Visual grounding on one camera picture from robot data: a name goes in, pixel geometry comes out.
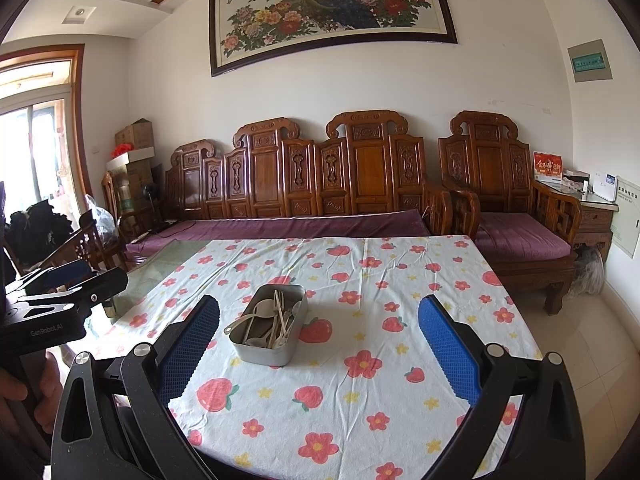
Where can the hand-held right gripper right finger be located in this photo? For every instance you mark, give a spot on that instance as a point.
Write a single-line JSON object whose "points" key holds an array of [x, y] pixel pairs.
{"points": [[447, 347]]}

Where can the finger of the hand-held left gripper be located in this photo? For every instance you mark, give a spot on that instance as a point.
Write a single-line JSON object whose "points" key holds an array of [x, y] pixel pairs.
{"points": [[107, 282], [70, 270]]}

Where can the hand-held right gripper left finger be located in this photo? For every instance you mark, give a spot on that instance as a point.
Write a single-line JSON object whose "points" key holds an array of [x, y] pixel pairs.
{"points": [[190, 345]]}

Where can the rectangular metal tin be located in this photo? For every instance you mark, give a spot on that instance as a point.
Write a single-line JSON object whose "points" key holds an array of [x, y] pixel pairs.
{"points": [[262, 355]]}

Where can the person's left hand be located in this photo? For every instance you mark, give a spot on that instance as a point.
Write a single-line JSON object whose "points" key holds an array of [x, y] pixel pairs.
{"points": [[52, 390]]}

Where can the wooden dining chair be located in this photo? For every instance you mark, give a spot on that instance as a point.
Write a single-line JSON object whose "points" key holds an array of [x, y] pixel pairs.
{"points": [[85, 245]]}

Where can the black clothing pile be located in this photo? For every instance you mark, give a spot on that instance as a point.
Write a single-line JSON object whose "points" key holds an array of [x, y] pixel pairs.
{"points": [[40, 225]]}

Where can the white plastic bag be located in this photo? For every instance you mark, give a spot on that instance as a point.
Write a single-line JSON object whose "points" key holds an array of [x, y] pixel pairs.
{"points": [[102, 220]]}

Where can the floral strawberry tablecloth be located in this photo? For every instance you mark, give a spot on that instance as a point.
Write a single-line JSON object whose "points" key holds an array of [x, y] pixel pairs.
{"points": [[380, 310]]}

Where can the carved wooden chair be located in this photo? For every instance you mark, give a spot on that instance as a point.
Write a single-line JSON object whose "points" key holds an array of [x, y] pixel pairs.
{"points": [[112, 195]]}

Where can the stack of green cartons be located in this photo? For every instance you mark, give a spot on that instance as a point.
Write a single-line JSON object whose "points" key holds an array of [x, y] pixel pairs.
{"points": [[137, 185]]}

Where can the white flat carton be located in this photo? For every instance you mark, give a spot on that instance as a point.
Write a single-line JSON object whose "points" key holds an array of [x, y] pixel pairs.
{"points": [[131, 157]]}

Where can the purple armchair cushion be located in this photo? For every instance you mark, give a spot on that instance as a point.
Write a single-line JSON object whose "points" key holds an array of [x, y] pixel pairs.
{"points": [[520, 235]]}

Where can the brown cardboard box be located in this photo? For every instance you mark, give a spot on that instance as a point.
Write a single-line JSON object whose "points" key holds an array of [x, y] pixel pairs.
{"points": [[134, 134]]}

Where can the clear plastic bag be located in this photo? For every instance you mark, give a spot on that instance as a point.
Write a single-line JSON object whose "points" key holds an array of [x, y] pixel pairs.
{"points": [[587, 272]]}

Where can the purple sofa cushion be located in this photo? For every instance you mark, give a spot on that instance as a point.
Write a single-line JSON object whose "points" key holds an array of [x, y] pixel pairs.
{"points": [[300, 225]]}

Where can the wooden side table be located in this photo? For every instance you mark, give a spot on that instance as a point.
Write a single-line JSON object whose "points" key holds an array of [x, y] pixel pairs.
{"points": [[595, 225]]}

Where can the carved wooden armchair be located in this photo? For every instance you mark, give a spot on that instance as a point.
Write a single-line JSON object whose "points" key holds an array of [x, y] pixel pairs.
{"points": [[487, 160]]}

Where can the carved wooden sofa bench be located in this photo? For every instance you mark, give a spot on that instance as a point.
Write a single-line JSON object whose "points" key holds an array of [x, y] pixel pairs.
{"points": [[370, 160]]}

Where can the red desk calendar card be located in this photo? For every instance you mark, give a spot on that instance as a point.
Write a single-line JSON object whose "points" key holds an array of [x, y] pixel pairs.
{"points": [[548, 165]]}

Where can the recessed ceiling light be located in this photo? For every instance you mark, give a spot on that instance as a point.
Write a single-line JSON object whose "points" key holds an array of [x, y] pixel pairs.
{"points": [[79, 14]]}

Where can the framed peacock painting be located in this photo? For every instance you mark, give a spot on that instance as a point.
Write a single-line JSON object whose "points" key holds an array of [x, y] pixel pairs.
{"points": [[325, 10]]}

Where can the wooden door frame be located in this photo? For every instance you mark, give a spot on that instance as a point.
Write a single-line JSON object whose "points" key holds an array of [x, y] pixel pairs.
{"points": [[77, 110]]}

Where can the white wall cabinet door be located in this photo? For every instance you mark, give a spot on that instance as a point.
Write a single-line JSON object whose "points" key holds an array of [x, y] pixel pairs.
{"points": [[627, 217]]}

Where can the green wall panel box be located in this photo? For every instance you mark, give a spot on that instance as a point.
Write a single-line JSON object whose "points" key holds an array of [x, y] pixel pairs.
{"points": [[590, 60]]}

